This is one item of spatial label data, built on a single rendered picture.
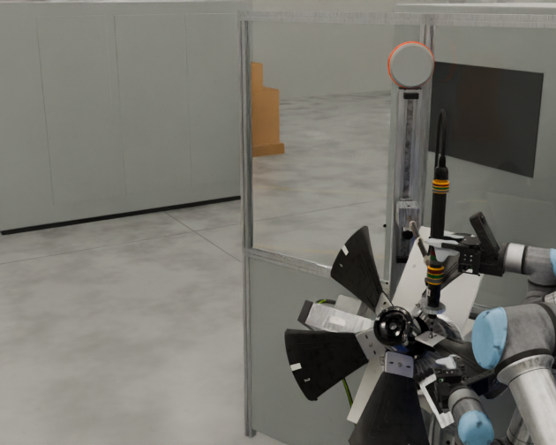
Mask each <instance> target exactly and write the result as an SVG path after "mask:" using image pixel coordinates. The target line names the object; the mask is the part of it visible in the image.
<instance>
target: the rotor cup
mask: <svg viewBox="0 0 556 445"><path fill-rule="evenodd" d="M392 322H395V323H396V328H395V329H391V328H390V327H389V325H390V323H392ZM413 331H414V332H415V333H416V334H417V336H419V335H421V334H423V333H424V332H425V331H431V330H430V329H429V327H428V325H427V324H426V323H425V322H424V321H423V320H422V319H421V318H417V317H414V316H413V315H412V314H411V313H410V312H409V311H408V310H406V309H405V308H403V307H400V306H390V307H387V308H385V309H383V310H382V311H381V312H380V313H379V314H378V315H377V317H376V318H375V321H374V323H373V332H374V335H375V337H376V339H377V340H378V341H379V342H380V343H381V344H382V345H383V346H385V347H386V349H387V351H392V352H395V353H400V354H403V355H407V356H411V357H412V358H413V360H414V362H415V361H417V360H419V359H421V358H422V357H423V356H424V355H425V353H426V352H427V350H424V349H421V348H418V347H416V346H413V344H414V343H416V342H417V340H415V336H414V335H413V334H412V332H413ZM391 347H395V348H396V349H397V351H395V350H394V349H393V348H391Z"/></svg>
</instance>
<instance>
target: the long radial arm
mask: <svg viewBox="0 0 556 445"><path fill-rule="evenodd" d="M373 323H374V320H371V319H368V318H365V317H362V316H358V315H355V314H352V313H347V312H344V311H341V310H337V309H334V308H332V307H328V306H325V305H320V304H317V303H313V305H312V308H311V311H310V312H309V315H308V317H307V319H306V322H305V324H307V325H308V326H310V327H311V328H313V329H314V330H315V331H331V332H349V333H354V334H356V333H359V332H362V331H365V330H367V329H369V328H373Z"/></svg>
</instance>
